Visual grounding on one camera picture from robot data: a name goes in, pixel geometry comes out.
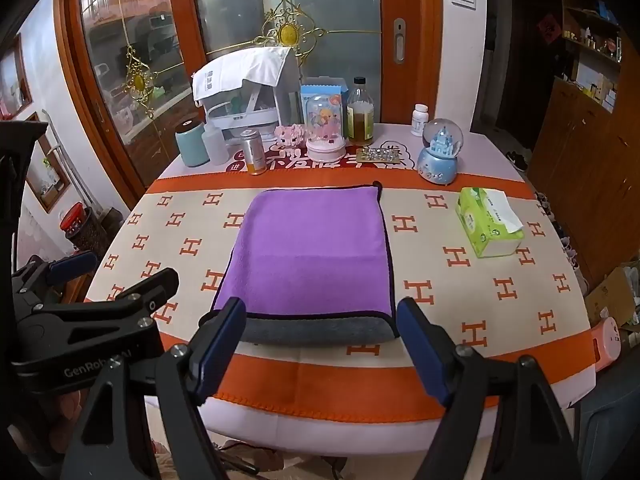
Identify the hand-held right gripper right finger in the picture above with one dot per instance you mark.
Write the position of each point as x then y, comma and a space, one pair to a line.
425, 355

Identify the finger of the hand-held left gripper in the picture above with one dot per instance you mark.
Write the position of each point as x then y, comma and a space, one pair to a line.
75, 263
145, 285

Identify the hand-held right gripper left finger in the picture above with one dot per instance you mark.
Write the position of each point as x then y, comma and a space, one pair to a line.
220, 350

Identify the purple towel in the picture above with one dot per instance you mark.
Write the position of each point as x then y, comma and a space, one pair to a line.
310, 245

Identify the red lidded jar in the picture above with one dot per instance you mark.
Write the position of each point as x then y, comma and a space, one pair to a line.
75, 217

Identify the orange patterned beige blanket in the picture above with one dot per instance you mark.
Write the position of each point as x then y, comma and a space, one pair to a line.
475, 300

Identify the green tissue pack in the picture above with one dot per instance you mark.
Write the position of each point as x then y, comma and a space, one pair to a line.
480, 230

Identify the teal canister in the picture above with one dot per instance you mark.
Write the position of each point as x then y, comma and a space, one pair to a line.
192, 145

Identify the translucent white bottle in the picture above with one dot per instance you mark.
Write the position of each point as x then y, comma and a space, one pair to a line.
216, 146

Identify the orange metal can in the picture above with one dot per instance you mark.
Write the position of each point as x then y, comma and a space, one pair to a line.
253, 155

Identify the pink plastic device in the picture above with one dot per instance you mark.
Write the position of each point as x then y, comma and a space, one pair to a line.
606, 342

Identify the cardboard box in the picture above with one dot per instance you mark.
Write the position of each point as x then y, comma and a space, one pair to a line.
612, 290

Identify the white appliance with cloth cover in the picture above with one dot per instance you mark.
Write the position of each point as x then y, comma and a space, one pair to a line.
250, 115

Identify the blue castle snow globe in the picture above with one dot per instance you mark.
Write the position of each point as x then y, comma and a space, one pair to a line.
440, 155

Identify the blister pill pack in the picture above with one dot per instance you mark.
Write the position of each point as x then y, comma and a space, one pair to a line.
378, 156

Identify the pale printed tablecloth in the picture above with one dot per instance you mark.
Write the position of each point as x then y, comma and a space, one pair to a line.
485, 157

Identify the pink block toy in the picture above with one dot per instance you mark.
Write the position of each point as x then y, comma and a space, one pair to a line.
290, 135

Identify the wooden framed glass door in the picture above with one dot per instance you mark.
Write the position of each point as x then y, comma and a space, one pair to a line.
125, 60
325, 10

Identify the white cloth cover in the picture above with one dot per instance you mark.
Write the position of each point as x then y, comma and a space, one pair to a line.
235, 70

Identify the white pill bottle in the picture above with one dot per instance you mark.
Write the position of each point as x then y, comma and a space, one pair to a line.
420, 120

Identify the wooden cabinet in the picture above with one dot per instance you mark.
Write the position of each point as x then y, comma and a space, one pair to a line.
585, 180

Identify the pink snow globe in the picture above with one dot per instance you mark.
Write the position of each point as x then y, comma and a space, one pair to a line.
325, 130

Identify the glass bottle with yellow liquid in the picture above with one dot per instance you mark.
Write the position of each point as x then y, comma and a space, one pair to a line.
361, 117

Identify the blue carton box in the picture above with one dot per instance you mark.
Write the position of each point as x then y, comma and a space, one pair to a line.
310, 95

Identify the wooden picture frame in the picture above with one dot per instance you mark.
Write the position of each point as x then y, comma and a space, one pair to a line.
47, 170

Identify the wooden wall shelf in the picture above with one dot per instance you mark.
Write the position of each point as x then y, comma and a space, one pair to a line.
595, 45

